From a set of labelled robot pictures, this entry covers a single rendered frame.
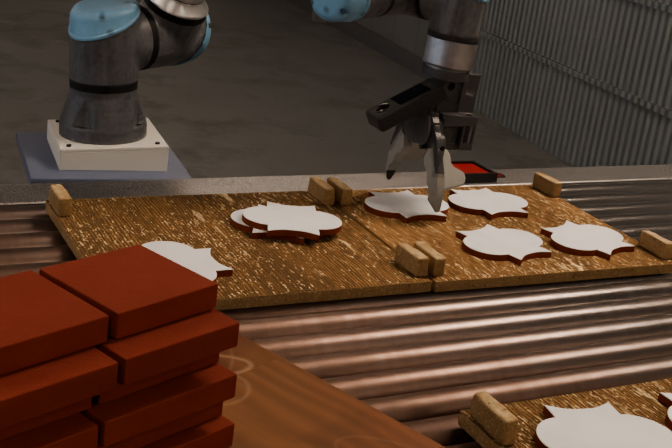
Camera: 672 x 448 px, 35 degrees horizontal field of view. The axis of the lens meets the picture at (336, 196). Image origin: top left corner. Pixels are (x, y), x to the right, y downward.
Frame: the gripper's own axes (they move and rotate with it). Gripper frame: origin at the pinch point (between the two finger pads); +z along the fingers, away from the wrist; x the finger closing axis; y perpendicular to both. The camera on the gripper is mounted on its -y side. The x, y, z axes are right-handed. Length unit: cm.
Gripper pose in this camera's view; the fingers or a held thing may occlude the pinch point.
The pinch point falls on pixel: (407, 196)
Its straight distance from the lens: 162.6
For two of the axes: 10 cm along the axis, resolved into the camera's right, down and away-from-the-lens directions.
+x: -4.3, -3.4, 8.4
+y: 8.8, 0.3, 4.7
